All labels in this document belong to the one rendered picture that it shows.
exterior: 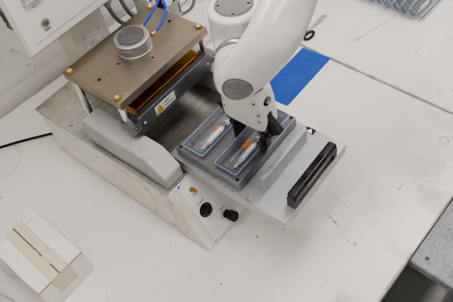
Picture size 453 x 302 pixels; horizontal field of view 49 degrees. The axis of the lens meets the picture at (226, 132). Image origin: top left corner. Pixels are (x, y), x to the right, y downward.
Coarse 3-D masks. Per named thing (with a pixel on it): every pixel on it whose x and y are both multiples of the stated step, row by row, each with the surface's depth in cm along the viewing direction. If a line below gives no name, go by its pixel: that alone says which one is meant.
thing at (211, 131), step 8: (216, 112) 108; (208, 120) 106; (216, 120) 106; (224, 120) 106; (200, 128) 105; (208, 128) 105; (216, 128) 105; (224, 128) 104; (192, 136) 104; (200, 136) 104; (208, 136) 103; (216, 136) 103; (184, 144) 103; (192, 144) 103; (200, 144) 102; (208, 144) 102; (200, 152) 101
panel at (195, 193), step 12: (192, 180) 109; (180, 192) 107; (192, 192) 109; (204, 192) 111; (216, 192) 114; (192, 204) 110; (204, 204) 111; (216, 204) 114; (228, 204) 116; (240, 204) 119; (204, 216) 112; (216, 216) 115; (204, 228) 112; (216, 228) 115; (228, 228) 117; (216, 240) 115
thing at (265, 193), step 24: (288, 144) 104; (312, 144) 103; (336, 144) 102; (192, 168) 103; (264, 168) 101; (288, 168) 100; (240, 192) 98; (264, 192) 97; (312, 192) 97; (264, 216) 96; (288, 216) 93
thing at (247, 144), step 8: (280, 112) 105; (280, 120) 104; (248, 128) 103; (240, 136) 102; (248, 136) 102; (256, 136) 102; (232, 144) 101; (240, 144) 101; (248, 144) 101; (256, 144) 100; (224, 152) 100; (232, 152) 100; (240, 152) 100; (248, 152) 99; (216, 160) 99; (224, 160) 99; (232, 160) 99; (240, 160) 98; (224, 168) 98; (232, 168) 98; (240, 168) 97
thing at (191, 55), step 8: (184, 56) 112; (192, 56) 112; (176, 64) 111; (184, 64) 110; (168, 72) 109; (176, 72) 109; (160, 80) 108; (168, 80) 108; (152, 88) 107; (160, 88) 107; (96, 96) 113; (144, 96) 106; (152, 96) 106; (136, 104) 104; (144, 104) 105; (128, 112) 108; (136, 112) 104
